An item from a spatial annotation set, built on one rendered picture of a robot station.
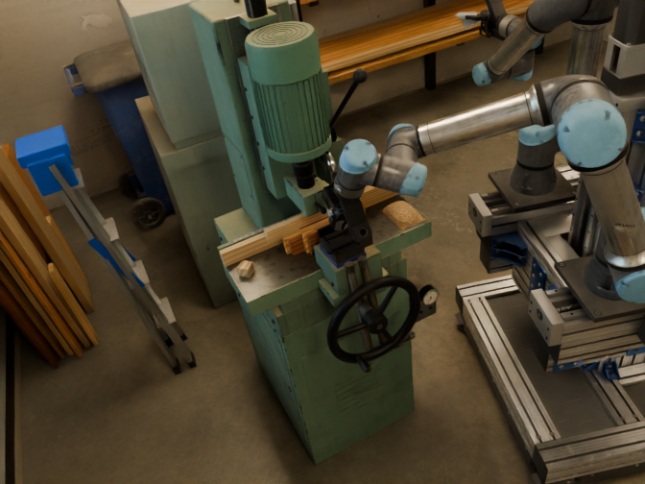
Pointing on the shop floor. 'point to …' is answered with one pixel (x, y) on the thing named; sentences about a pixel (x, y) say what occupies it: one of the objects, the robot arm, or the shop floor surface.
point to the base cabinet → (335, 378)
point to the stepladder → (100, 234)
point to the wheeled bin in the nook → (125, 125)
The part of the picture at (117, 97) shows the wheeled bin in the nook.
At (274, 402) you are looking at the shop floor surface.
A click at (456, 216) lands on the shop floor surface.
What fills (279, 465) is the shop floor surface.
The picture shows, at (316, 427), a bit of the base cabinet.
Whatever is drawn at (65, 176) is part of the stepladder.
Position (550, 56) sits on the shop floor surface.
